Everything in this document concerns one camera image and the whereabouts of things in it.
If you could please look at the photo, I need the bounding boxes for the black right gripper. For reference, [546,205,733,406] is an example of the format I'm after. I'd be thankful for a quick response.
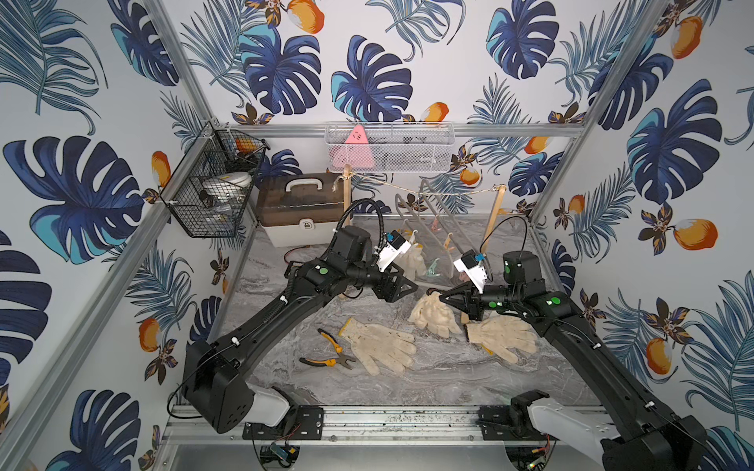
[438,279,522,322]

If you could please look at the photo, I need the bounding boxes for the white glove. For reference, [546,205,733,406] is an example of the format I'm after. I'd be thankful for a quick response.
[395,243,427,281]

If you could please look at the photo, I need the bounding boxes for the wooden drying rack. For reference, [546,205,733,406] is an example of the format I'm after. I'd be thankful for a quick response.
[339,166,509,325]

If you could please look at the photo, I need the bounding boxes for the beige glove red cuff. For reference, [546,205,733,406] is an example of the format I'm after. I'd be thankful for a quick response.
[408,292,461,339]

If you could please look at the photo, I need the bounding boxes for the beige glove yellow cuff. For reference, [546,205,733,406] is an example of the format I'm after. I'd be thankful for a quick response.
[338,318,417,376]

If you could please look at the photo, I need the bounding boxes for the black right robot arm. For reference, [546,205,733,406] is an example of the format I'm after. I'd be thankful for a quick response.
[439,250,707,470]

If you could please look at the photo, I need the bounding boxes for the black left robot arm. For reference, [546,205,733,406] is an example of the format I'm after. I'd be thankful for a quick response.
[179,226,417,434]

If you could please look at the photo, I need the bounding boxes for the beige glove right side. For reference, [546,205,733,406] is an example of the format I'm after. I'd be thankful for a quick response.
[465,315,538,364]

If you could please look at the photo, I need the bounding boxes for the brown lidded storage box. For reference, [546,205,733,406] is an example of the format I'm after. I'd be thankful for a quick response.
[256,173,346,248]

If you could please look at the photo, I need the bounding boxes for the pink triangular card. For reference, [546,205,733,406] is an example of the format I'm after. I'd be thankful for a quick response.
[330,125,375,170]

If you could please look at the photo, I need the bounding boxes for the white object in basket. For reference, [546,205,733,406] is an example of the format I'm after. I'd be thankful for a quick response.
[201,172,253,202]

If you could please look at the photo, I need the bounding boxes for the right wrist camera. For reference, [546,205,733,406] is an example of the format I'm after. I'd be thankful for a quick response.
[454,249,489,294]

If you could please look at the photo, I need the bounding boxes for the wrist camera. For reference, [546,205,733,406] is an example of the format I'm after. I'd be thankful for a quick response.
[377,231,412,273]
[454,249,489,294]

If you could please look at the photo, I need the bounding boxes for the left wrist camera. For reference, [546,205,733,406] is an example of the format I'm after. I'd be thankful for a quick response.
[377,231,412,273]

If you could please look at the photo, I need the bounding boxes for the yellow handled pliers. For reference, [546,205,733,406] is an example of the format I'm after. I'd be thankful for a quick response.
[297,327,357,371]

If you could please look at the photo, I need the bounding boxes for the clear mesh wall tray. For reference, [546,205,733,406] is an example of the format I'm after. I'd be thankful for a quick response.
[324,123,456,174]

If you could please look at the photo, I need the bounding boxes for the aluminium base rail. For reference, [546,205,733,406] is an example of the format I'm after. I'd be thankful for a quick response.
[163,398,619,445]

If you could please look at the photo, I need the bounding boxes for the black wire basket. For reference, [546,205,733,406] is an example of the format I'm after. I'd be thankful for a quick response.
[159,123,270,239]

